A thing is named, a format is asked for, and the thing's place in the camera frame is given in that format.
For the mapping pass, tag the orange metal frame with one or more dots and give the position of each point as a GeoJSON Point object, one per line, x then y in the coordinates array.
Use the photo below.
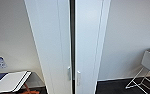
{"type": "Point", "coordinates": [32, 90]}

